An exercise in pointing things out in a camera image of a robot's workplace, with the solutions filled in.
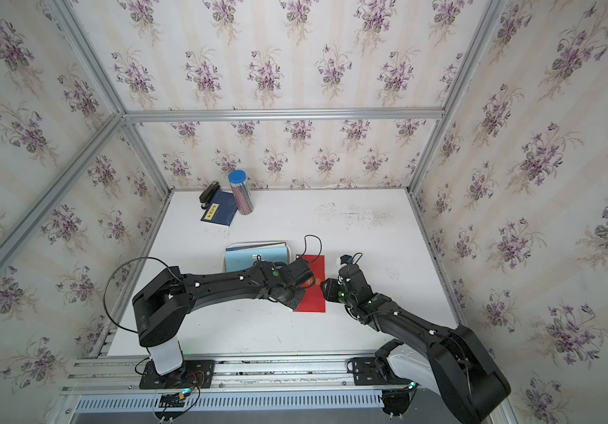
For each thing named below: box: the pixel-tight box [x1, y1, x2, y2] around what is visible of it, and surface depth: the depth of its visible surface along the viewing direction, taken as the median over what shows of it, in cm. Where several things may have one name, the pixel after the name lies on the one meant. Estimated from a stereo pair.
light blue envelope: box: [224, 244, 289, 273], surface depth 94 cm
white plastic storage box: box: [222, 241, 291, 273], surface depth 95 cm
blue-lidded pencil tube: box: [228, 169, 254, 216], surface depth 103 cm
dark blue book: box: [199, 190, 239, 228], surface depth 113 cm
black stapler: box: [198, 181, 221, 210], surface depth 117 cm
